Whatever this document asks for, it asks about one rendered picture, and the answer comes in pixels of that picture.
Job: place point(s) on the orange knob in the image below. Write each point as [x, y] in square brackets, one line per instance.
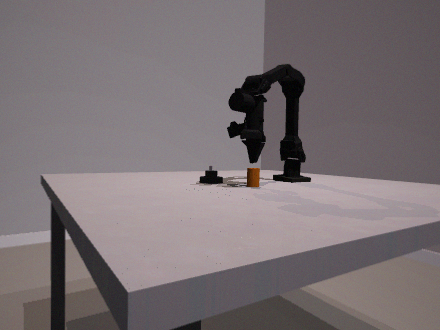
[253, 177]

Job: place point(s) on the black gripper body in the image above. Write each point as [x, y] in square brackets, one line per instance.
[254, 128]

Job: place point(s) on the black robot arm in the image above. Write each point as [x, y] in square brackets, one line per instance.
[249, 99]

